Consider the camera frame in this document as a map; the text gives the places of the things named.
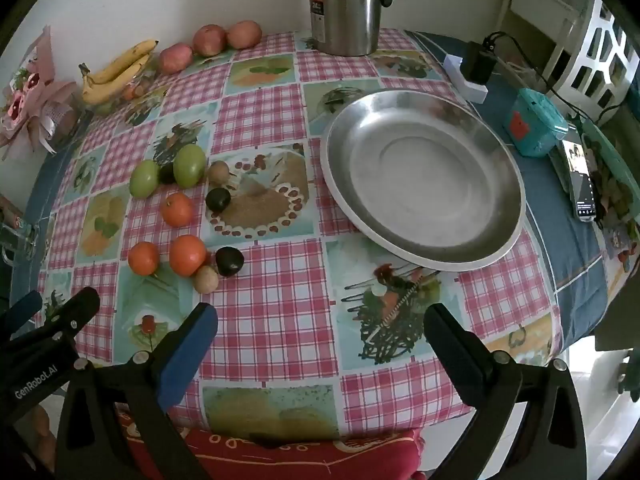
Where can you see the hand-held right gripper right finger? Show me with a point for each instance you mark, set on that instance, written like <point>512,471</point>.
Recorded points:
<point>452,347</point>

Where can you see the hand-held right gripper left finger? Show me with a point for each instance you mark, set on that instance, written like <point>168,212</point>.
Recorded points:
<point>182,360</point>

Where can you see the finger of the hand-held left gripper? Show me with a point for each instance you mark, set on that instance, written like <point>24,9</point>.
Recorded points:
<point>21,309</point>
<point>77,310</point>

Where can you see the orange tangerine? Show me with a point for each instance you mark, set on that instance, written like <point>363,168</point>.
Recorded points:
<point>187,255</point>
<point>177,209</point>
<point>143,258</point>

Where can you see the dark avocado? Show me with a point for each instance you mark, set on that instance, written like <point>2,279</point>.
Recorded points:
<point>229,261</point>
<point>218,200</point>
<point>166,175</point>

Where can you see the green mango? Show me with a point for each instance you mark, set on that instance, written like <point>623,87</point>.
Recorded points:
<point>190,166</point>
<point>144,178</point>

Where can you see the round steel plate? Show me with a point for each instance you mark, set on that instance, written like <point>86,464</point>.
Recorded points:
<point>425,175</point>

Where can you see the person's left hand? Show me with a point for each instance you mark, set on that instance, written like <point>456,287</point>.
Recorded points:
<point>40,440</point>

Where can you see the checkered printed tablecloth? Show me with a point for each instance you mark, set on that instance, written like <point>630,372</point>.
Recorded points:
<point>280,310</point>

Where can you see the red patterned cushion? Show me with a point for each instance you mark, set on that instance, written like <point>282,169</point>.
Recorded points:
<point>300,452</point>

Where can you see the black smartphone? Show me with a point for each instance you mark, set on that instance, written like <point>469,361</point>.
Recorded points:
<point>580,180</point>

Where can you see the clear glass bowl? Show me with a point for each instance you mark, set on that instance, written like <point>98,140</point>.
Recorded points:
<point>127,99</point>

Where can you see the pink flower bouquet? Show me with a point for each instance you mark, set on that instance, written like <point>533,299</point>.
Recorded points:
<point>30,90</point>

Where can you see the teal rimmed patterned tray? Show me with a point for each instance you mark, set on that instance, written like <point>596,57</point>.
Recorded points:
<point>612,175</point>

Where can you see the teal plastic box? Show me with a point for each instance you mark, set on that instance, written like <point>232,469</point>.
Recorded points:
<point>537,125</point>

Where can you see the yellow banana bunch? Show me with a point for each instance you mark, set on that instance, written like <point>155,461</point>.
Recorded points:
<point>117,67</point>

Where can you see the white power strip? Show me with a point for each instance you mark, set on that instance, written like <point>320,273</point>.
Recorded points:
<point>472,92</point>

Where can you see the red apple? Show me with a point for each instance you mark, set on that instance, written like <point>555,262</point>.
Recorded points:
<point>209,40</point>
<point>175,58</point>
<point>244,34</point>

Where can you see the black charger plug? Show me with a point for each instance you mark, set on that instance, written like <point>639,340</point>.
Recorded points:
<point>479,65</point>

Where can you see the white lattice plastic chair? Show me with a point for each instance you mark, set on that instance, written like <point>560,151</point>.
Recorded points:
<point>605,45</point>

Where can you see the white side table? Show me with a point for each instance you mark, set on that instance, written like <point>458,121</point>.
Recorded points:
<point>540,5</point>

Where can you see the stainless steel kettle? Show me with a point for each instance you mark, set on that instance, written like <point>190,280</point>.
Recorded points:
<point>345,10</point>

